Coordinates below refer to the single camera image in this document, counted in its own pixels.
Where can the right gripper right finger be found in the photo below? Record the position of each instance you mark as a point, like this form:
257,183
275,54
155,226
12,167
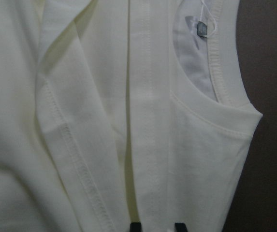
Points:
180,227

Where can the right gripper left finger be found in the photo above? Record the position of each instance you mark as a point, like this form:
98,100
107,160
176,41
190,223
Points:
136,227

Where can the cream long-sleeve t-shirt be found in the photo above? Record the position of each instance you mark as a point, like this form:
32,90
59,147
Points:
115,112

